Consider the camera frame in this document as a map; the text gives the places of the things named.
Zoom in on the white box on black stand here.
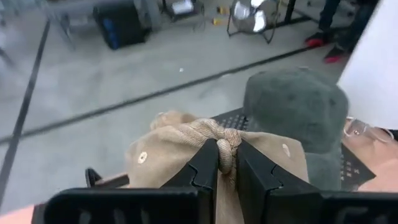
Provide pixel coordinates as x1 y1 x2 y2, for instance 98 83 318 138
160 0 206 23

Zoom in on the round wooden lamp base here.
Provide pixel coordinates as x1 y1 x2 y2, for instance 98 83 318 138
343 130 398 166

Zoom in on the tan baseball cap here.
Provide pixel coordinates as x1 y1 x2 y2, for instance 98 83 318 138
125 110 310 224

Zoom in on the black aluminium table frame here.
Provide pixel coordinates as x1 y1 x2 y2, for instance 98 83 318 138
84 167 131 189

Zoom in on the clear lamp cord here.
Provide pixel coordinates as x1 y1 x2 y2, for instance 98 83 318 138
343 116 396 144

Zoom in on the black perforated metal rack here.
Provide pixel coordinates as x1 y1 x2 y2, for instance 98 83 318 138
211 107 377 192

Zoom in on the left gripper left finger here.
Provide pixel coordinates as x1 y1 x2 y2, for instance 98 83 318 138
43 138 220 224

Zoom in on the dark green baseball cap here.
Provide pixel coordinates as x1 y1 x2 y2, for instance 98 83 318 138
242 67 349 191

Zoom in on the person's leg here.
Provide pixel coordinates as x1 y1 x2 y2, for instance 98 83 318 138
317 0 343 35
337 0 379 54

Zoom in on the white cylindrical lamp shade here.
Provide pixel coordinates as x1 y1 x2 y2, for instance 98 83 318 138
337 0 398 131

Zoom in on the black case with blue stripe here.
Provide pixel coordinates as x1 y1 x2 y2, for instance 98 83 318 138
93 0 153 50

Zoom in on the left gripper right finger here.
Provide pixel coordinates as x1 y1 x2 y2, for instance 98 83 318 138
236 139 398 224

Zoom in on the person's foot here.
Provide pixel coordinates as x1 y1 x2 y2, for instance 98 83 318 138
304 30 330 48
323 46 352 65

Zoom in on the black desk leg frame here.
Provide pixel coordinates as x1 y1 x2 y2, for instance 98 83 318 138
267 0 313 32

